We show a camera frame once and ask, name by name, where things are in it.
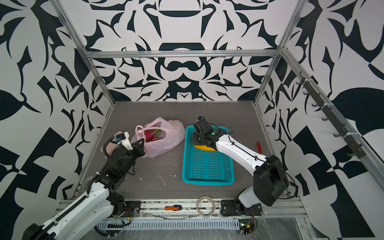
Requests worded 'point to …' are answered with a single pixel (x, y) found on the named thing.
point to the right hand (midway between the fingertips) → (196, 137)
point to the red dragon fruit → (151, 134)
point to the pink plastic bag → (175, 132)
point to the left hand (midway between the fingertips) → (143, 137)
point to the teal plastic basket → (204, 167)
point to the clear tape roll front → (212, 212)
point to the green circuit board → (246, 226)
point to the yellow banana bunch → (204, 147)
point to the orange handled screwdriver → (175, 207)
